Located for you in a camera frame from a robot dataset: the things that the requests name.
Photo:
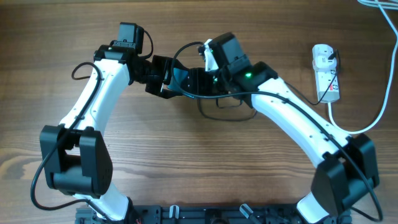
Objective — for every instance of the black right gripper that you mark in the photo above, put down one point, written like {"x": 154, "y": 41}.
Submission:
{"x": 199, "y": 82}

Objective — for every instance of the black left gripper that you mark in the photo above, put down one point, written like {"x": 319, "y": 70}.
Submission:
{"x": 167, "y": 65}

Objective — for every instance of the teal Galaxy smartphone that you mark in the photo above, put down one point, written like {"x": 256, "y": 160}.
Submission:
{"x": 177, "y": 80}

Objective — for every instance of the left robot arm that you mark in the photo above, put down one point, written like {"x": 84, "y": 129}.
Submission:
{"x": 75, "y": 159}

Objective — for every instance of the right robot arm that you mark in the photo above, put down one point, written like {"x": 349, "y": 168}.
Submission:
{"x": 345, "y": 165}

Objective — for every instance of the white USB charger plug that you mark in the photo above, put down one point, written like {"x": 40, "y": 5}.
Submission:
{"x": 322, "y": 63}

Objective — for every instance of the white power strip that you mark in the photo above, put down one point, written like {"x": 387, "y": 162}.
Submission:
{"x": 326, "y": 82}

